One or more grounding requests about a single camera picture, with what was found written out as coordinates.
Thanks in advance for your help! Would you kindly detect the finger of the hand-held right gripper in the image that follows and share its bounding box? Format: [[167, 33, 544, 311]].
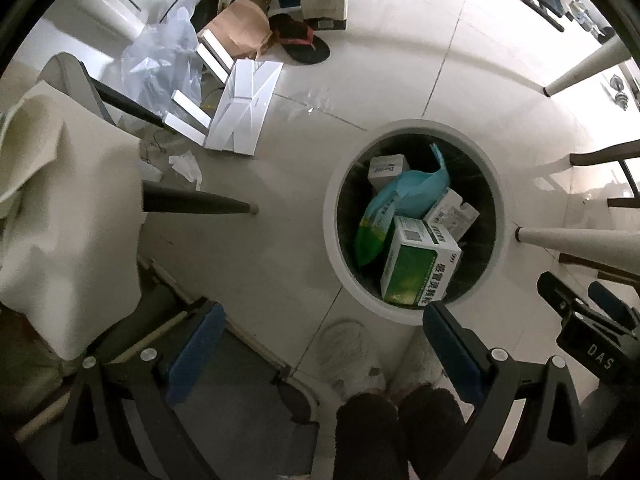
[[586, 280, 640, 333], [537, 271, 593, 322]]

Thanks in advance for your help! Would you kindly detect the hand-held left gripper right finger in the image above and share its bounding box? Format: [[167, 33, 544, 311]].
[[422, 301, 587, 480]]

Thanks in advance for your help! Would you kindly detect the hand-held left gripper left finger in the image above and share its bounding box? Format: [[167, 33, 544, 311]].
[[57, 301, 227, 480]]

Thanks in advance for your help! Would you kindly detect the green white medicine box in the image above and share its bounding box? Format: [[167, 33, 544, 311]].
[[380, 216, 463, 308]]

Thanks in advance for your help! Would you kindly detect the white round trash bin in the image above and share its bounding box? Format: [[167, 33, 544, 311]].
[[322, 119, 521, 325]]

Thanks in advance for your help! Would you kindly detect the white grey medicine box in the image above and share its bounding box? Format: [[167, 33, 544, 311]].
[[424, 187, 480, 241]]

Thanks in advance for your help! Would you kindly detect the green blue rice bag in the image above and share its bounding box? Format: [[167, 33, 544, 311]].
[[355, 144, 451, 267]]

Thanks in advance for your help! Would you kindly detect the white blue medicine box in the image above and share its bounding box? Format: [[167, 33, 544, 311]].
[[367, 154, 411, 193]]

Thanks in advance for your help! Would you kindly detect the white fluffy slipper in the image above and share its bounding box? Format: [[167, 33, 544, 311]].
[[399, 332, 451, 388], [317, 321, 388, 396]]

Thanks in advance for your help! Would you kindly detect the white table leg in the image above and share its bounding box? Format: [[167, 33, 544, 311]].
[[515, 226, 640, 264], [544, 35, 633, 98]]

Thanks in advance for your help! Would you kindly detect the person's right leg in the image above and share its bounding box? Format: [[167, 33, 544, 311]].
[[397, 382, 481, 480]]

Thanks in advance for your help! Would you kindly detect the person's leg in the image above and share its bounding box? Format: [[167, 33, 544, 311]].
[[397, 382, 481, 480], [335, 392, 406, 480]]

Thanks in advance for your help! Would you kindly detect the person's left leg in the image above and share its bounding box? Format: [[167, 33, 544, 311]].
[[335, 392, 406, 480]]

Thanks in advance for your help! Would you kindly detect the dark wooden chair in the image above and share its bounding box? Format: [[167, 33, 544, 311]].
[[570, 137, 640, 208]]

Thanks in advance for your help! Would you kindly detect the dark chair leg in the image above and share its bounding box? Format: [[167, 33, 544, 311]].
[[141, 180, 258, 217]]

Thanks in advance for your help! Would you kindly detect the crumpled white tissue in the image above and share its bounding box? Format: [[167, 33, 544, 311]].
[[168, 151, 203, 191]]

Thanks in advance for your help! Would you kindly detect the large beige cloth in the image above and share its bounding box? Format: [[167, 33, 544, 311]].
[[0, 80, 146, 361]]

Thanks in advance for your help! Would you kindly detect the chrome dumbbell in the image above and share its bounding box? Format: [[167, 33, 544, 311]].
[[607, 74, 637, 111]]

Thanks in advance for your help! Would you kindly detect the white flat box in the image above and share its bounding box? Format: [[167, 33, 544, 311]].
[[204, 59, 285, 157]]

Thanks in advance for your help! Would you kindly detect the clear plastic bag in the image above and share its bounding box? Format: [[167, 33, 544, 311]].
[[120, 0, 241, 126]]

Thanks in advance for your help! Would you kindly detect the narrow white box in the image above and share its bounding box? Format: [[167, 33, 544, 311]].
[[196, 30, 237, 84]]

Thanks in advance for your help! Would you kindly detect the black red slipper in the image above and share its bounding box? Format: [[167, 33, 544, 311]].
[[269, 12, 331, 66]]

